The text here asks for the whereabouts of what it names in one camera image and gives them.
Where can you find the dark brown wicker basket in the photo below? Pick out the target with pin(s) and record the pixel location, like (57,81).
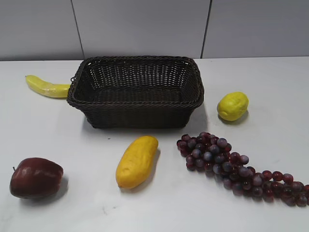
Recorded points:
(137,92)

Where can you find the yellow banana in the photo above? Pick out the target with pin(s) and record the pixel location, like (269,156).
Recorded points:
(58,91)

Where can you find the dark red apple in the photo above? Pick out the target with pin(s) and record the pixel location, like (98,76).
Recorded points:
(36,178)

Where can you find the orange-yellow mango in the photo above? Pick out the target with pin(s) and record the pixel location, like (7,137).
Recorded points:
(136,163)

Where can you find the purple grape bunch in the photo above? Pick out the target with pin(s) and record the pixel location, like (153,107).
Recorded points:
(214,156)

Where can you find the yellow lemon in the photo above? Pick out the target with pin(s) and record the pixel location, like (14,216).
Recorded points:
(233,106)

